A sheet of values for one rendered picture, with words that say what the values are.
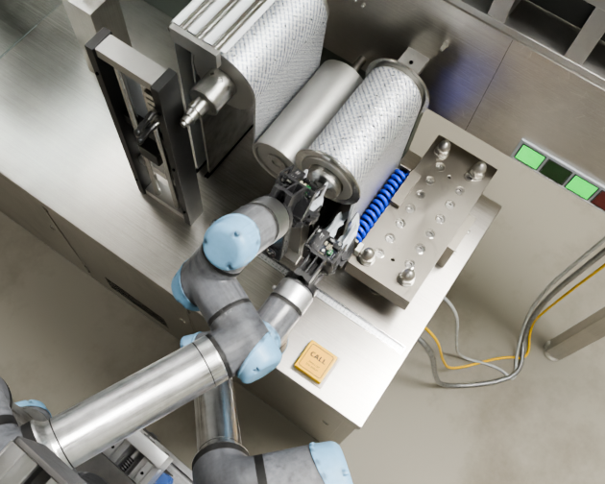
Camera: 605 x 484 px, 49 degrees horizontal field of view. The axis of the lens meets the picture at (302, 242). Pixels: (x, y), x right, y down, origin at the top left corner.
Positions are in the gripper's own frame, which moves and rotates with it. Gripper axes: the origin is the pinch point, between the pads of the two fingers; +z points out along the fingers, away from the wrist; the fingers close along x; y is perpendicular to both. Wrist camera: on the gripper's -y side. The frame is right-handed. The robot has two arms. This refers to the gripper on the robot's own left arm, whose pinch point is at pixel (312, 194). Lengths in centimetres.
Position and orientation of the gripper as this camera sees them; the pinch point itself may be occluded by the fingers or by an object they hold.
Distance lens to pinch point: 126.3
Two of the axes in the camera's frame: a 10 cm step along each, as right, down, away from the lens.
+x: -8.2, -5.4, 1.8
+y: 4.1, -7.8, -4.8
